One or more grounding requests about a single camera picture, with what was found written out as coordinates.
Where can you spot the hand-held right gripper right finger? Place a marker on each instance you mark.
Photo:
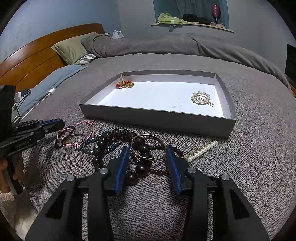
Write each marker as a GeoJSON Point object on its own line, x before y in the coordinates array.
{"type": "Point", "coordinates": [173, 169]}

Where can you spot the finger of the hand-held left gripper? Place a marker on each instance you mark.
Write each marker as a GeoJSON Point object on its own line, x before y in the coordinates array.
{"type": "Point", "coordinates": [49, 122]}
{"type": "Point", "coordinates": [39, 134]}

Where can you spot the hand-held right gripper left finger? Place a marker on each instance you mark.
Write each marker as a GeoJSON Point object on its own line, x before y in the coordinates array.
{"type": "Point", "coordinates": [121, 169]}

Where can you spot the grey cardboard tray box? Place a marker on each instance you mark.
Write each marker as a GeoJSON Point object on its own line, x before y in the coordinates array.
{"type": "Point", "coordinates": [161, 97]}

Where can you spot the person's left hand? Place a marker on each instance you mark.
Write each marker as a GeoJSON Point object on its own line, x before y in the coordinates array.
{"type": "Point", "coordinates": [18, 169]}

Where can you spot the white charger plug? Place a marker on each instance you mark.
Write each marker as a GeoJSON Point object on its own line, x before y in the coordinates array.
{"type": "Point", "coordinates": [51, 91]}

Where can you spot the blue blanket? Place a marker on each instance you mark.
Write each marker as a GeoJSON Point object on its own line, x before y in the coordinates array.
{"type": "Point", "coordinates": [53, 76]}

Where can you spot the wooden bed headboard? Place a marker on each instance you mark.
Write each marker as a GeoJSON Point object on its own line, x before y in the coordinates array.
{"type": "Point", "coordinates": [27, 60]}

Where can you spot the striped pillow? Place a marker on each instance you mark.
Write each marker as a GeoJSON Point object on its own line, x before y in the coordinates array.
{"type": "Point", "coordinates": [86, 58]}

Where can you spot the green pillow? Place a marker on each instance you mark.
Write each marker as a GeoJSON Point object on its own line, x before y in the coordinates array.
{"type": "Point", "coordinates": [69, 48]}

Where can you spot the round pearl hair clip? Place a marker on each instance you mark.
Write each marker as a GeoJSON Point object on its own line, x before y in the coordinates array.
{"type": "Point", "coordinates": [195, 95]}

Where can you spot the white fluffy cloth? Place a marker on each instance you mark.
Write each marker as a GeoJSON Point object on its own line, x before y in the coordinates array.
{"type": "Point", "coordinates": [13, 213]}

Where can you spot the grey knitted bed cover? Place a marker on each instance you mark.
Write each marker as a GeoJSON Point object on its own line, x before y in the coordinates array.
{"type": "Point", "coordinates": [254, 139]}

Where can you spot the white plastic bag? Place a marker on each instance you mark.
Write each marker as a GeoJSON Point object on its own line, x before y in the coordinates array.
{"type": "Point", "coordinates": [117, 34]}

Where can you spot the grey duvet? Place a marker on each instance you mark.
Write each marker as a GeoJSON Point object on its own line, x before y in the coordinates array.
{"type": "Point", "coordinates": [161, 44]}

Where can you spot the green cloth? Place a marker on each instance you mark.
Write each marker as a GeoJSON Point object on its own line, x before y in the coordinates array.
{"type": "Point", "coordinates": [168, 18]}

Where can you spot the black cloth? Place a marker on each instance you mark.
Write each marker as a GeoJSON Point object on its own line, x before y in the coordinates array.
{"type": "Point", "coordinates": [194, 18]}

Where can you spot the black television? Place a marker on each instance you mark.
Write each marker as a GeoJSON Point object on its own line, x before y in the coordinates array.
{"type": "Point", "coordinates": [291, 60]}

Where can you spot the teal curtain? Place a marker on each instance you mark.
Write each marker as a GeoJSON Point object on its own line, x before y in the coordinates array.
{"type": "Point", "coordinates": [185, 7]}

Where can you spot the pink wine glass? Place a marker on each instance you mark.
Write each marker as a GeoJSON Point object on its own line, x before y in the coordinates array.
{"type": "Point", "coordinates": [215, 10]}

